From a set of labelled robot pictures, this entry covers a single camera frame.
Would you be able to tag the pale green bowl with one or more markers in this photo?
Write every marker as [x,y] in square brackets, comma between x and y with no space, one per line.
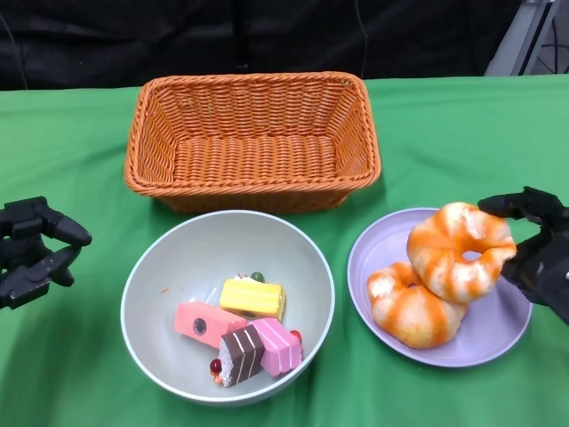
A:
[200,249]

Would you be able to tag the salmon pink cake bar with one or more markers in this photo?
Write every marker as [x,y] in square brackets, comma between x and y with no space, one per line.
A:
[204,322]

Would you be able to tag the green tablecloth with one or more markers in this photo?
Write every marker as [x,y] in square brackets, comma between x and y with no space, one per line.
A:
[89,155]

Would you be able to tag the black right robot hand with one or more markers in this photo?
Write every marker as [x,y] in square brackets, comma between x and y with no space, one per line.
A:
[551,267]

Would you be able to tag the orange wicker basket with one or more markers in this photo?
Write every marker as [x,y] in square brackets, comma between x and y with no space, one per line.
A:
[266,160]

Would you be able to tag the chocolate cake slice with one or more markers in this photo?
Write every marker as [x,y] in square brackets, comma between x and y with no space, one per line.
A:
[242,356]

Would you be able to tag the yellow cake slice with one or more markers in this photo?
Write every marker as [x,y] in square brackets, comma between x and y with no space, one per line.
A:
[251,298]

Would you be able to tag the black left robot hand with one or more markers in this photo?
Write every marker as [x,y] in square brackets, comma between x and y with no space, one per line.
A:
[22,222]

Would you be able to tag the lavender plate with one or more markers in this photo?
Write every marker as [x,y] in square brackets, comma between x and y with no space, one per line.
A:
[489,338]

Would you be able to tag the black backdrop cloth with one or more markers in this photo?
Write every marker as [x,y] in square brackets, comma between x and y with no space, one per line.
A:
[133,40]

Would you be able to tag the grey aluminium frame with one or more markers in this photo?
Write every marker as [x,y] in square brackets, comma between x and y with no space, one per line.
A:
[518,40]

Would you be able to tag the pink layered cake slice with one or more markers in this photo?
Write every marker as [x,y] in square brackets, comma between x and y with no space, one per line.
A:
[280,351]

